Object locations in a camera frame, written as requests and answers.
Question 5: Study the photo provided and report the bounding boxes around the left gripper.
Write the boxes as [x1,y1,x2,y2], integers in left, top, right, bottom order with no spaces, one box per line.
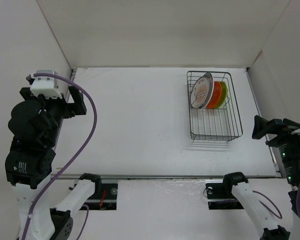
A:
[24,84,86,145]

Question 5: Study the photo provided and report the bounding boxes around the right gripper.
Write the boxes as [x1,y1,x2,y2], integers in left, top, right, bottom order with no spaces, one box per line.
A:
[253,112,300,184]

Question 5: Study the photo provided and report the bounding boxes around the green plate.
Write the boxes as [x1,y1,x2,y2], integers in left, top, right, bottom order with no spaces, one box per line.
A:
[214,81,228,109]

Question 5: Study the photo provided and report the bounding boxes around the orange sunburst pattern plate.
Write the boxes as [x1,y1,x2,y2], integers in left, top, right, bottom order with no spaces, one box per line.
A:
[190,76,209,109]

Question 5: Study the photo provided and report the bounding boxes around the teal rimmed white plate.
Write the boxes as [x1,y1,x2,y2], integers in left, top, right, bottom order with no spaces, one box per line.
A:
[201,72,214,108]

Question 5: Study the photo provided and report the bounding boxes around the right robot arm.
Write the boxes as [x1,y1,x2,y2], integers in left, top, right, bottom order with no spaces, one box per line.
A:
[221,115,300,240]

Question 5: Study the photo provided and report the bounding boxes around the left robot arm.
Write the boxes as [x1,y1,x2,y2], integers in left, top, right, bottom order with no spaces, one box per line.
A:
[5,86,102,240]

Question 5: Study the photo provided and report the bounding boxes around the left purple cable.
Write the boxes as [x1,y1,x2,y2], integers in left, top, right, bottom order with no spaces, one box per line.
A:
[21,73,98,240]

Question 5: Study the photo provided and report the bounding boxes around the grey wire dish rack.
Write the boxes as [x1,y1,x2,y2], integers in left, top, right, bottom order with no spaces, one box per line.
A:
[187,70,243,142]

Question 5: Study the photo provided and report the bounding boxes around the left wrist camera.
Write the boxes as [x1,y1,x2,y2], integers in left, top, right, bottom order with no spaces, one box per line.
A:
[26,74,62,99]

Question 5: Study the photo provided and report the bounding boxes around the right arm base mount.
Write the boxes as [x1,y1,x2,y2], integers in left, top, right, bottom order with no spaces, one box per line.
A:
[203,182,244,210]

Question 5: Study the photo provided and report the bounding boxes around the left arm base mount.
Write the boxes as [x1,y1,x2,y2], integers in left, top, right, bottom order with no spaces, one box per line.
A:
[68,182,118,211]

